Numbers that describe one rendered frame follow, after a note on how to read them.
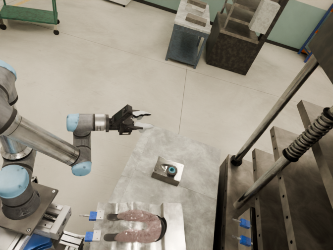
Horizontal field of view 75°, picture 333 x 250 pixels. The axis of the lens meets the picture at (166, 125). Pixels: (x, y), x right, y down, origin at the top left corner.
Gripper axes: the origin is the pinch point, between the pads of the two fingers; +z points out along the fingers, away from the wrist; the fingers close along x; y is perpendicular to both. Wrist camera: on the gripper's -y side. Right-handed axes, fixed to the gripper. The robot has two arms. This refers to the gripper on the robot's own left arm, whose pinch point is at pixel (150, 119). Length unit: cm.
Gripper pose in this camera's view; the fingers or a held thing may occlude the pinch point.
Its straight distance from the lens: 100.2
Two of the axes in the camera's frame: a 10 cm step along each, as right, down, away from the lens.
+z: 9.4, -0.1, 3.4
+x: 2.1, 8.1, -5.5
